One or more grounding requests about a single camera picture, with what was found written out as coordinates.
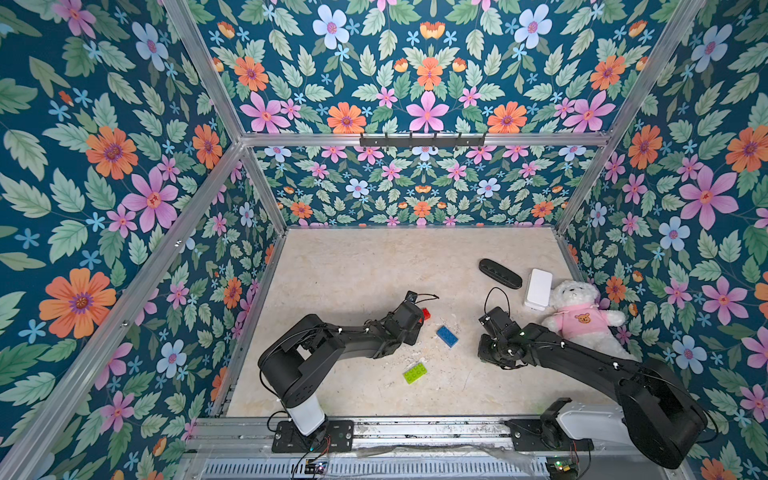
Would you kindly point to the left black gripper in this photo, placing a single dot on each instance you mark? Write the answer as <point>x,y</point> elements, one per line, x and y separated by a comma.
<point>413,333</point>

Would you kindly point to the green circuit board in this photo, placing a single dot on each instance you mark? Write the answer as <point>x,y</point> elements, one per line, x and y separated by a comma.
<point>561,469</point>

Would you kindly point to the white teddy bear pink shirt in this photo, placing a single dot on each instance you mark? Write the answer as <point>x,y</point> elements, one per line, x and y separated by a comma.
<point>578,318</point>

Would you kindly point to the black hook rail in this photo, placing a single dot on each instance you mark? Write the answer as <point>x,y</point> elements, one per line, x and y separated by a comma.
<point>410,140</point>

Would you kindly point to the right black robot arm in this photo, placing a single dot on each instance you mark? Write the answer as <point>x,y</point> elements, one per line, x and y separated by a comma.
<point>653,411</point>

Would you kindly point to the white rectangular box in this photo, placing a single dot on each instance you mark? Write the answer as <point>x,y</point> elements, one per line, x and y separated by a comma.
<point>538,290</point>

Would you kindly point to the black oval remote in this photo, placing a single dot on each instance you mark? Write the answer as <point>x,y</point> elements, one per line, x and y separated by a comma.
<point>500,274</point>

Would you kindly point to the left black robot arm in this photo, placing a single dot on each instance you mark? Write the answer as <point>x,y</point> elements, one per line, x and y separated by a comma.
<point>296,364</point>

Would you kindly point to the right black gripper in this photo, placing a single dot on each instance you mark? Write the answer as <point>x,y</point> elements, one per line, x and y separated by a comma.
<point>495,324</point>

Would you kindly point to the blue lego brick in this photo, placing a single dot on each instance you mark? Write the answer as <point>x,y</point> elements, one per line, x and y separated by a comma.
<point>447,336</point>

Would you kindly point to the lime green lego brick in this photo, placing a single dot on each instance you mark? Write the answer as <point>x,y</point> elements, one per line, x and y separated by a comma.
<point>414,373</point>

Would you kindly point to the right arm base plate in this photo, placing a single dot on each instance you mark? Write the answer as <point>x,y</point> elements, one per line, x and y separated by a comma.
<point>535,434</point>

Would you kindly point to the small left circuit board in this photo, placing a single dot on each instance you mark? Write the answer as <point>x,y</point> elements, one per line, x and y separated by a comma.
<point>316,467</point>

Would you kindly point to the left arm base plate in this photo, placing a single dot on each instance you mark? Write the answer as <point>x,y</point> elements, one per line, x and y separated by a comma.
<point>332,436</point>

